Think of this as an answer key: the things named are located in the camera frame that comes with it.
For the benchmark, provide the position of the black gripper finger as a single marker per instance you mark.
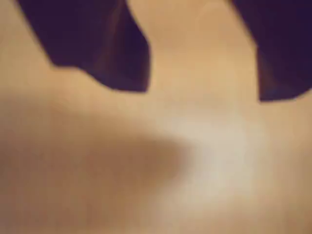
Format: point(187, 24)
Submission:
point(282, 48)
point(92, 41)

